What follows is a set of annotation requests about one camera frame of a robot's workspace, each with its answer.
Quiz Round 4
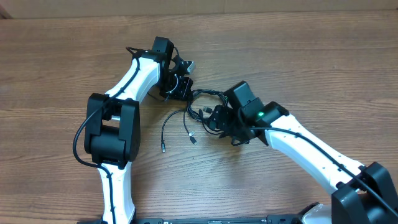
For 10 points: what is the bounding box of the black cable bundle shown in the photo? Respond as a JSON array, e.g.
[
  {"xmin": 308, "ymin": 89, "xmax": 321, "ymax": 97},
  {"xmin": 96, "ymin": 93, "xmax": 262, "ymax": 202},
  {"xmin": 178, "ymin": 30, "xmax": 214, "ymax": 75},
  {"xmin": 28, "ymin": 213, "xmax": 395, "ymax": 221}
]
[{"xmin": 160, "ymin": 88, "xmax": 233, "ymax": 153}]

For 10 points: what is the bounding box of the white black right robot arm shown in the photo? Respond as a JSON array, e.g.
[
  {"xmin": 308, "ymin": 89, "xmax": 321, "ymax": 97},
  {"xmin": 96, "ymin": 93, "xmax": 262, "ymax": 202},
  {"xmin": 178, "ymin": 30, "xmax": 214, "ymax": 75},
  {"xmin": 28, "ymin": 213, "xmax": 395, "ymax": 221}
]
[{"xmin": 204, "ymin": 81, "xmax": 397, "ymax": 224}]

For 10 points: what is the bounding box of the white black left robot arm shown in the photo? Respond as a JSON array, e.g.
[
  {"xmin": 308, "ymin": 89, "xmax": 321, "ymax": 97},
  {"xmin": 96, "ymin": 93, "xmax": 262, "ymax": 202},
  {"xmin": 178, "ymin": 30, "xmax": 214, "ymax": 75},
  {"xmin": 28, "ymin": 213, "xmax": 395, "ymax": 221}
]
[{"xmin": 72, "ymin": 37, "xmax": 194, "ymax": 223}]

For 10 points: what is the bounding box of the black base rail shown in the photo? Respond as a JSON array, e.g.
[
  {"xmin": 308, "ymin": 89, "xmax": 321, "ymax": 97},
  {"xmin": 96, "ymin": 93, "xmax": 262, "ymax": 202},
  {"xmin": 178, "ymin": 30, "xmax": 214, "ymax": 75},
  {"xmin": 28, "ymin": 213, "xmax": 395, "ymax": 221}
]
[{"xmin": 131, "ymin": 214, "xmax": 303, "ymax": 224}]

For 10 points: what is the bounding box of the cardboard back wall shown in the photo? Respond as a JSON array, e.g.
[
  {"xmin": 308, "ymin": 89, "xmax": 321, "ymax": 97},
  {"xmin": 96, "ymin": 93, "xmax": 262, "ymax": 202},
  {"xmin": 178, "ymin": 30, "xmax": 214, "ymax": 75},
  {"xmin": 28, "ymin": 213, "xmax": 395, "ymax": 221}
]
[{"xmin": 1, "ymin": 0, "xmax": 397, "ymax": 19}]

